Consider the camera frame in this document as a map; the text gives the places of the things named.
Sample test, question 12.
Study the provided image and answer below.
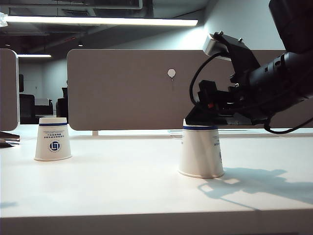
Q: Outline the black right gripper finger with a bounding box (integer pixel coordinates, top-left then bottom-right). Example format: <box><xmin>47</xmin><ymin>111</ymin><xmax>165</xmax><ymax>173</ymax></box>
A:
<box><xmin>184</xmin><ymin>105</ymin><xmax>235</xmax><ymax>126</ymax></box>

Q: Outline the right gripper black finger with clear tip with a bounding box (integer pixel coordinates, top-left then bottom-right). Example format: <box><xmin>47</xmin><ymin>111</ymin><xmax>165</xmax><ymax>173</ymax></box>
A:
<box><xmin>219</xmin><ymin>113</ymin><xmax>255</xmax><ymax>126</ymax></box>

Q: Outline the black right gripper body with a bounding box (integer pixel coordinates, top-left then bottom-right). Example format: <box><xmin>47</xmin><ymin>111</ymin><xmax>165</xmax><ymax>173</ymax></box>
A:
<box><xmin>197</xmin><ymin>65</ymin><xmax>274</xmax><ymax>124</ymax></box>

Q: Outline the white paper cup blue logo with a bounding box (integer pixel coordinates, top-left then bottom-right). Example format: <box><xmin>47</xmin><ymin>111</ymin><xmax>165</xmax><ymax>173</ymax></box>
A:
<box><xmin>178</xmin><ymin>124</ymin><xmax>225</xmax><ymax>179</ymax></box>
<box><xmin>34</xmin><ymin>117</ymin><xmax>73</xmax><ymax>162</ymax></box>

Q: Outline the grey desk divider panel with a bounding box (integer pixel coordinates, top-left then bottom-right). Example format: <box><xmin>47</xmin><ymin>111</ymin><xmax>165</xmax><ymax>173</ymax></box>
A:
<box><xmin>67</xmin><ymin>48</ymin><xmax>313</xmax><ymax>131</ymax></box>

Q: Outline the black office chair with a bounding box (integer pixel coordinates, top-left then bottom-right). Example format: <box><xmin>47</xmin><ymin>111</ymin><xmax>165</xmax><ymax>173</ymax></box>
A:
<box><xmin>56</xmin><ymin>87</ymin><xmax>68</xmax><ymax>118</ymax></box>
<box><xmin>19</xmin><ymin>94</ymin><xmax>36</xmax><ymax>124</ymax></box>

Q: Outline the long ceiling light strip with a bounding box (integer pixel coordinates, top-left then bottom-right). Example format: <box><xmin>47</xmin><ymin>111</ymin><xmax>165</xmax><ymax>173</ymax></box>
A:
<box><xmin>4</xmin><ymin>16</ymin><xmax>199</xmax><ymax>27</ymax></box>

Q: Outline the narrow brown desk divider panel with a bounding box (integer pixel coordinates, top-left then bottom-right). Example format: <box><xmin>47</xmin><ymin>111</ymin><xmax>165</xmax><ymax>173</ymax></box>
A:
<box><xmin>0</xmin><ymin>48</ymin><xmax>20</xmax><ymax>132</ymax></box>

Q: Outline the white desk cable flap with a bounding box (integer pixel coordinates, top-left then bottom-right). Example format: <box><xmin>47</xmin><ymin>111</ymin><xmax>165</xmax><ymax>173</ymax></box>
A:
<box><xmin>217</xmin><ymin>133</ymin><xmax>283</xmax><ymax>139</ymax></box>

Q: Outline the black camera cable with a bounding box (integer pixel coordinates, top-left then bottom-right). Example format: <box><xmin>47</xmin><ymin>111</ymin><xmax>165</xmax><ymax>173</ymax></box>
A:
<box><xmin>190</xmin><ymin>52</ymin><xmax>221</xmax><ymax>106</ymax></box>

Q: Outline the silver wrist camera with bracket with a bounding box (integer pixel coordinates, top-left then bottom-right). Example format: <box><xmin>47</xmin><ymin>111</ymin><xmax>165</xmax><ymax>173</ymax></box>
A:
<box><xmin>202</xmin><ymin>31</ymin><xmax>261</xmax><ymax>74</ymax></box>

